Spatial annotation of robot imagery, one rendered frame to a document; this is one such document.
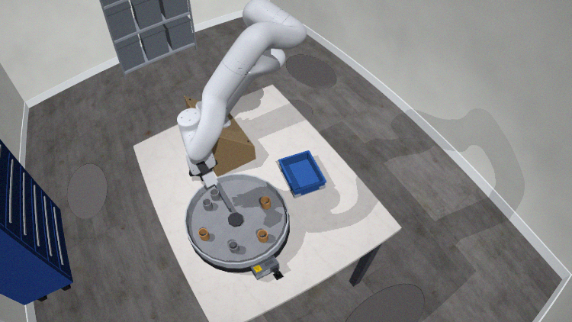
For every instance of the bronze bushing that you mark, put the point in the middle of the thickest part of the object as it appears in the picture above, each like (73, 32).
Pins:
(206, 237)
(266, 199)
(263, 239)

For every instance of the grey cylinder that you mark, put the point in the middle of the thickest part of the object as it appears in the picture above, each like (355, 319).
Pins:
(207, 207)
(214, 191)
(233, 243)

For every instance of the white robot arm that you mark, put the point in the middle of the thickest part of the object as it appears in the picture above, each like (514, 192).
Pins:
(223, 89)

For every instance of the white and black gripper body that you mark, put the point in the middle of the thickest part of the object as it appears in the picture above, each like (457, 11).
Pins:
(209, 160)

